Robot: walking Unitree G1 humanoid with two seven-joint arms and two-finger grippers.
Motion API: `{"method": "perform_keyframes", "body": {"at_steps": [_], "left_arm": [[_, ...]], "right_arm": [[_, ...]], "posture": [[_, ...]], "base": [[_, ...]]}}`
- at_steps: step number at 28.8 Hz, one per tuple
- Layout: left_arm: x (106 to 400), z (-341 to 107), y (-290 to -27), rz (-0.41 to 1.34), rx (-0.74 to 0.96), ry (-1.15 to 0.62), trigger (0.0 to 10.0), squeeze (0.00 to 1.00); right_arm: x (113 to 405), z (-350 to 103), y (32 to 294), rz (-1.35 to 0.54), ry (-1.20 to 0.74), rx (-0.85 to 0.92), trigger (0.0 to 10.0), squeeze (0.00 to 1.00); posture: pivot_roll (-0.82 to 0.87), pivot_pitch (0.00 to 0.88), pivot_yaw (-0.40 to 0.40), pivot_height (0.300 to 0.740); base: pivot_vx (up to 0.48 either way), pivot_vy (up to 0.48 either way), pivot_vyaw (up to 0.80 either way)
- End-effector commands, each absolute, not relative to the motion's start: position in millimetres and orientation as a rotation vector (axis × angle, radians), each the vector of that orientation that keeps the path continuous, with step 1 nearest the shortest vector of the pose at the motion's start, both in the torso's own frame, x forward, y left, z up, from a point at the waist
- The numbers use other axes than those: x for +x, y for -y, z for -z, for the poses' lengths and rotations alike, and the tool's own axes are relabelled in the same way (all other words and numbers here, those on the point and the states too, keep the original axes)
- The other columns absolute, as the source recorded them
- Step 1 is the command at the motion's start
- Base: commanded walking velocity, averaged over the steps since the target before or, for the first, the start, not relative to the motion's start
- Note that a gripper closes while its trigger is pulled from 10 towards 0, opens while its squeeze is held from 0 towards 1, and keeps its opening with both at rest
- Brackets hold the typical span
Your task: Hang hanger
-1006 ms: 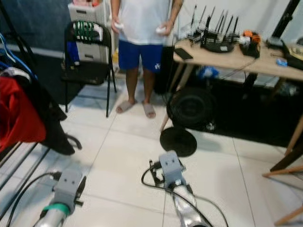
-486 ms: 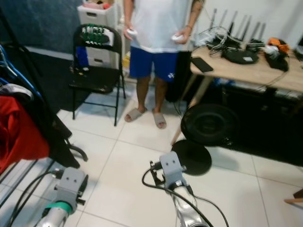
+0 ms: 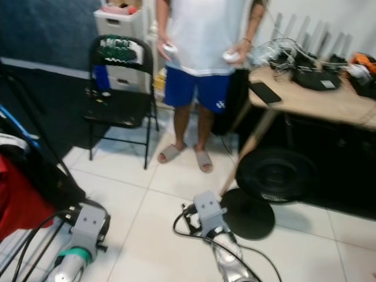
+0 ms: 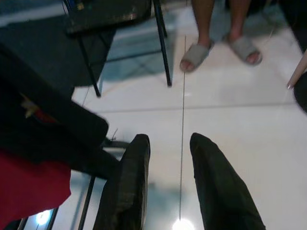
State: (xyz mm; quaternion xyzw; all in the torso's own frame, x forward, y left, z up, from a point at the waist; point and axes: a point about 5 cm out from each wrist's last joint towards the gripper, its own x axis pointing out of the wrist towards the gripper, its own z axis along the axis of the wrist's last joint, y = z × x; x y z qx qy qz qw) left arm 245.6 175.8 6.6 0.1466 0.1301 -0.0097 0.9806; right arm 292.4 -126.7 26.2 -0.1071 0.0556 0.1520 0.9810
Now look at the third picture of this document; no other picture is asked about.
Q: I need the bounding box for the red garment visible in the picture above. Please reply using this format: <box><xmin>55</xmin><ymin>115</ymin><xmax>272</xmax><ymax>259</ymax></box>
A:
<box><xmin>0</xmin><ymin>154</ymin><xmax>56</xmax><ymax>241</ymax></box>

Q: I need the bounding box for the blue plastic clothes hanger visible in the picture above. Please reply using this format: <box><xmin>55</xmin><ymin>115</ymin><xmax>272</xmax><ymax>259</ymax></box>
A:
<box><xmin>0</xmin><ymin>105</ymin><xmax>43</xmax><ymax>150</ymax></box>

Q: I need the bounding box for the white handheld controller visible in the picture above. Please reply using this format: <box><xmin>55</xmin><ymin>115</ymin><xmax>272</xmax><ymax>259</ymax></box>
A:
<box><xmin>162</xmin><ymin>42</ymin><xmax>180</xmax><ymax>58</ymax></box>
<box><xmin>222</xmin><ymin>50</ymin><xmax>241</xmax><ymax>62</ymax></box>

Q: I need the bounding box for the black metal clothes rack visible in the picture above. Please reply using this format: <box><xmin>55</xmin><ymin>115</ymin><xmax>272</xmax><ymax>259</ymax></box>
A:
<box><xmin>0</xmin><ymin>70</ymin><xmax>89</xmax><ymax>282</ymax></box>

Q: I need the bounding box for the black folding chair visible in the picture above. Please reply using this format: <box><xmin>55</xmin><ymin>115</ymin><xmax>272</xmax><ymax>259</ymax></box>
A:
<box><xmin>84</xmin><ymin>35</ymin><xmax>159</xmax><ymax>170</ymax></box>

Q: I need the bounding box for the blue packet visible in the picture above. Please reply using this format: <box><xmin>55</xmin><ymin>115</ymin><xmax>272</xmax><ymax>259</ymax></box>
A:
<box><xmin>94</xmin><ymin>65</ymin><xmax>111</xmax><ymax>92</ymax></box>

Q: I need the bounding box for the yellow box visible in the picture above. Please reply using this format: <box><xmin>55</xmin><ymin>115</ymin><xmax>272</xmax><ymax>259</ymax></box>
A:
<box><xmin>153</xmin><ymin>68</ymin><xmax>168</xmax><ymax>95</ymax></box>

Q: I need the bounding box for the black smartphone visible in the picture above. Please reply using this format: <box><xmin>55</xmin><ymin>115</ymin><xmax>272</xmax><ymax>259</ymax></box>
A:
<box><xmin>249</xmin><ymin>81</ymin><xmax>283</xmax><ymax>105</ymax></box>

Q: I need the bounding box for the light wooden table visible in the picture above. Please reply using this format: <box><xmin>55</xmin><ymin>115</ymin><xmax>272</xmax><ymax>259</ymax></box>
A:
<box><xmin>219</xmin><ymin>65</ymin><xmax>376</xmax><ymax>197</ymax></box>

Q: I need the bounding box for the person in blue shorts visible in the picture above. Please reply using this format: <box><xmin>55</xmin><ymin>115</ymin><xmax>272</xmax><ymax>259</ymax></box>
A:
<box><xmin>156</xmin><ymin>0</ymin><xmax>271</xmax><ymax>174</ymax></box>

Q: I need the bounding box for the black electronics box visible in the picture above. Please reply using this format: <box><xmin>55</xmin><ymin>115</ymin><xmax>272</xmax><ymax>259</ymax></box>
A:
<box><xmin>293</xmin><ymin>63</ymin><xmax>343</xmax><ymax>90</ymax></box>

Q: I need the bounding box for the white drawer cabinet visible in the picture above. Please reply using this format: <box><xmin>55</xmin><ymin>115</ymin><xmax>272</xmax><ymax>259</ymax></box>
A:
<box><xmin>93</xmin><ymin>7</ymin><xmax>147</xmax><ymax>93</ymax></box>

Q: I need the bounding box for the pink cloth bundle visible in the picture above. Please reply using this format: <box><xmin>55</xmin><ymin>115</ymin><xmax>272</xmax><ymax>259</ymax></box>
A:
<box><xmin>101</xmin><ymin>3</ymin><xmax>139</xmax><ymax>15</ymax></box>

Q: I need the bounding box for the white slatted rack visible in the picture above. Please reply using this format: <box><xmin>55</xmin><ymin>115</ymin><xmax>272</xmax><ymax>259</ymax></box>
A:
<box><xmin>270</xmin><ymin>12</ymin><xmax>353</xmax><ymax>56</ymax></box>

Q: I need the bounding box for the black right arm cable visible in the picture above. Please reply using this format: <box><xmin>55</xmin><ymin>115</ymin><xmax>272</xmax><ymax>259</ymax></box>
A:
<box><xmin>173</xmin><ymin>203</ymin><xmax>283</xmax><ymax>282</ymax></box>

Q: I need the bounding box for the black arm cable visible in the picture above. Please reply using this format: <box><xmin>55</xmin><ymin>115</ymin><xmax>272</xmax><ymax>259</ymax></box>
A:
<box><xmin>173</xmin><ymin>203</ymin><xmax>283</xmax><ymax>282</ymax></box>
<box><xmin>9</xmin><ymin>210</ymin><xmax>80</xmax><ymax>282</ymax></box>

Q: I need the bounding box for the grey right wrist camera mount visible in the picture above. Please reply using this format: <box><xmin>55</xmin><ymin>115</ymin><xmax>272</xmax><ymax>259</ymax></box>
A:
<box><xmin>193</xmin><ymin>190</ymin><xmax>229</xmax><ymax>237</ymax></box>

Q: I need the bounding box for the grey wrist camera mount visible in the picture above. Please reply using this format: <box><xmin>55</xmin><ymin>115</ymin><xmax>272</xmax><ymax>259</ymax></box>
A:
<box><xmin>193</xmin><ymin>190</ymin><xmax>229</xmax><ymax>237</ymax></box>
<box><xmin>69</xmin><ymin>203</ymin><xmax>111</xmax><ymax>253</ymax></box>

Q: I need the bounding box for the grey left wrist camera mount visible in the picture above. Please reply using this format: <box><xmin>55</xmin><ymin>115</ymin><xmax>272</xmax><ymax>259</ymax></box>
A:
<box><xmin>69</xmin><ymin>203</ymin><xmax>111</xmax><ymax>253</ymax></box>

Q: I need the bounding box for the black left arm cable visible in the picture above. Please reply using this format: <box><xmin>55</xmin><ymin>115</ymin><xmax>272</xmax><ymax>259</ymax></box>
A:
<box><xmin>9</xmin><ymin>210</ymin><xmax>80</xmax><ymax>282</ymax></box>

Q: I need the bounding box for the black pedestal fan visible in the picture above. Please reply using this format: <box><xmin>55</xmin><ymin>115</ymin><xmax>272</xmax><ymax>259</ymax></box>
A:
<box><xmin>220</xmin><ymin>147</ymin><xmax>318</xmax><ymax>240</ymax></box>

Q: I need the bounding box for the white cable tangle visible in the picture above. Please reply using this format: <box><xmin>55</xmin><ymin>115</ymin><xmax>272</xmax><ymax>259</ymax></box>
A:
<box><xmin>250</xmin><ymin>36</ymin><xmax>330</xmax><ymax>66</ymax></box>

